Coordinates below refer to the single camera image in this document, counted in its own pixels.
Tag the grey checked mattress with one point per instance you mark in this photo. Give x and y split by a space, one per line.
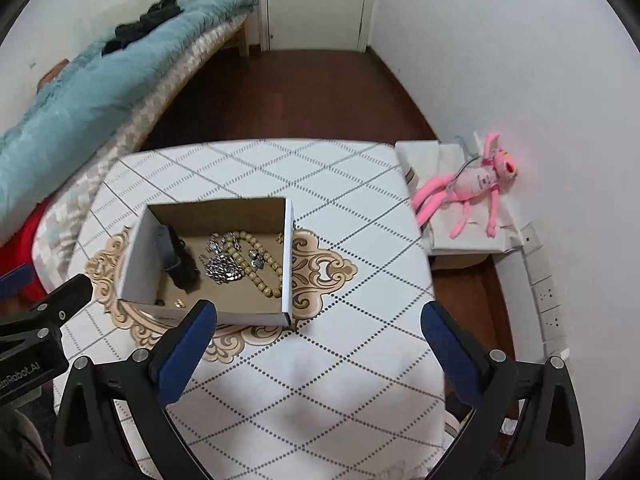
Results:
150 110

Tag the light blue quilt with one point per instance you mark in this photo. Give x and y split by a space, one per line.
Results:
75 110

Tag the brown pillow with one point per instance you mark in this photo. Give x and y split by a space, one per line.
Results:
52 72

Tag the black clothing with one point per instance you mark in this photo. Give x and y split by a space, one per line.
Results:
135 30

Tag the pink plush toy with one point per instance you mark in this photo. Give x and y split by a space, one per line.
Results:
475 180

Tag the black wristband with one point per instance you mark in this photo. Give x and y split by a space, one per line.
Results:
182 270

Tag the white power strip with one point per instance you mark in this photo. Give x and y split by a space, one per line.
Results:
547 300

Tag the white door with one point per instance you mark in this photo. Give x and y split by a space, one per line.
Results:
315 5

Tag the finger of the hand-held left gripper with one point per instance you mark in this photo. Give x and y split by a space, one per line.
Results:
15 282
65 297

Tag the person's left forearm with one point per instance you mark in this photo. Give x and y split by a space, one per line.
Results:
20 445

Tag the cardboard box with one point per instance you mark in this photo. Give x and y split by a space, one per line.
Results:
135 260

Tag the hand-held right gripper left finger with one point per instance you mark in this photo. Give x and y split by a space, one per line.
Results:
185 355

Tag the wooden bed frame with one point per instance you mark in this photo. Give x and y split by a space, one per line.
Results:
243 40

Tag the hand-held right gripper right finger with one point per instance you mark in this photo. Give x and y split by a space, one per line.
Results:
450 355

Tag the red blanket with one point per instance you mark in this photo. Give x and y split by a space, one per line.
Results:
22 240

